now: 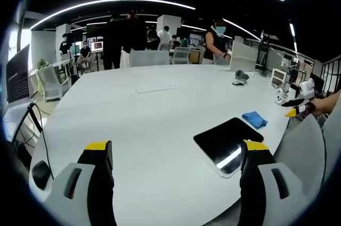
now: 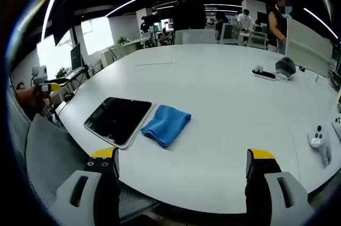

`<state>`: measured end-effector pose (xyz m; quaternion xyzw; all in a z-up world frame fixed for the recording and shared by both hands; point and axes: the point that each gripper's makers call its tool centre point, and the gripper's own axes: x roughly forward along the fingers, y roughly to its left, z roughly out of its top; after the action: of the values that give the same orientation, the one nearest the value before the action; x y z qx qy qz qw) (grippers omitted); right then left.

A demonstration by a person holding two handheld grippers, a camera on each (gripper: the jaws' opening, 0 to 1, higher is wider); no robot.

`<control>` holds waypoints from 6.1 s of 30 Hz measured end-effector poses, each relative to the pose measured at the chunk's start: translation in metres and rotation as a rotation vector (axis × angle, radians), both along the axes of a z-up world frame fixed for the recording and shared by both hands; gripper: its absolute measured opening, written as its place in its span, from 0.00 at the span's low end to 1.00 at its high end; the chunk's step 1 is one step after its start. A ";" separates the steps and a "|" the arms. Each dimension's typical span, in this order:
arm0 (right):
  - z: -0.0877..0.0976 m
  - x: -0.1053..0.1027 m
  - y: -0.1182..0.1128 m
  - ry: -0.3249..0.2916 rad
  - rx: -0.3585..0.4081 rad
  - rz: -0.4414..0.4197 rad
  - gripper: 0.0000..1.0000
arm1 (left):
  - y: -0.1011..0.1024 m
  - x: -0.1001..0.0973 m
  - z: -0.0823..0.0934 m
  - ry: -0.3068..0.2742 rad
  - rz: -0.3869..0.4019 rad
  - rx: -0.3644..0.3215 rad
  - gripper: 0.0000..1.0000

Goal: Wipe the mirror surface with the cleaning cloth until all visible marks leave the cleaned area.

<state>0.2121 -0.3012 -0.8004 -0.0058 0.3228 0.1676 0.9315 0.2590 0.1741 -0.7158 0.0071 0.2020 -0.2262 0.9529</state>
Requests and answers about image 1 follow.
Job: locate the green potted plant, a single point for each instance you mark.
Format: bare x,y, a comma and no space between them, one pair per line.
41,63

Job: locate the white mesh office chair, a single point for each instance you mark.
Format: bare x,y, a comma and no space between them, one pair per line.
149,58
52,82
181,55

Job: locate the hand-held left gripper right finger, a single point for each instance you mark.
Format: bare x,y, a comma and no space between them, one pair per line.
255,183

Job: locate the red-lit monitor screen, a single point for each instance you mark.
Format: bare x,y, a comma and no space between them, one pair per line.
97,47

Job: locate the black computer mouse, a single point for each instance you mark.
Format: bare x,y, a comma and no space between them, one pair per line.
41,174

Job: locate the grey object on stand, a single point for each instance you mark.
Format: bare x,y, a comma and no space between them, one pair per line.
240,77

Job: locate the open silver laptop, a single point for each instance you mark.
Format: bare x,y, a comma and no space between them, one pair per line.
17,82

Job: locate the grey office chair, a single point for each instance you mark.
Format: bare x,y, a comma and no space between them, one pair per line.
301,151

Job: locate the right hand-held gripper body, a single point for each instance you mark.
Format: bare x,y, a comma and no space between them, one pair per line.
306,88

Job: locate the blue cleaning cloth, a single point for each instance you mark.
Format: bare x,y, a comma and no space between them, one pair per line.
255,119

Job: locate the black tablet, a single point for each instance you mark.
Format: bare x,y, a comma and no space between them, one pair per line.
226,146

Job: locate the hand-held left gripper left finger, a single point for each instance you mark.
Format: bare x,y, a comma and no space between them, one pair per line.
100,183

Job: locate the white desk partition board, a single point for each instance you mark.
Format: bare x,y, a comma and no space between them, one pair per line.
243,55

